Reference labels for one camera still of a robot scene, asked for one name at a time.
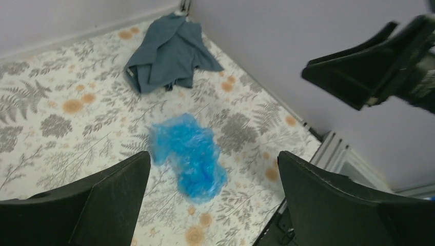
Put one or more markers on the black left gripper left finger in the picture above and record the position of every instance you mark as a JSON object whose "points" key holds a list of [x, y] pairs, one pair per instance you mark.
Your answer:
{"points": [[100, 209]]}

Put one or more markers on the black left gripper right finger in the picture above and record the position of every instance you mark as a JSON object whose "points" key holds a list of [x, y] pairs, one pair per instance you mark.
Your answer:
{"points": [[330, 209]]}

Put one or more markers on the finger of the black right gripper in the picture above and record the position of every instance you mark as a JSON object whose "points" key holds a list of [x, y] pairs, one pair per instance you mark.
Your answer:
{"points": [[388, 64]]}

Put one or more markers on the blue plastic trash bag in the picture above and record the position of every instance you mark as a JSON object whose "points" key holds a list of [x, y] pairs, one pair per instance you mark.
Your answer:
{"points": [[193, 155]]}

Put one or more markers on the floral table cloth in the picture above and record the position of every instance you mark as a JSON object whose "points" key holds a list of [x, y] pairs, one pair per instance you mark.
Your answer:
{"points": [[68, 113]]}

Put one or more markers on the grey-blue cloth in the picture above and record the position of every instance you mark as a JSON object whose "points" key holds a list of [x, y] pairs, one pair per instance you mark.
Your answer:
{"points": [[169, 54]]}

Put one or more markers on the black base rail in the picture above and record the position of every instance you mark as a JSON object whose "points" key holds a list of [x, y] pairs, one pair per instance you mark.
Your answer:
{"points": [[279, 230]]}

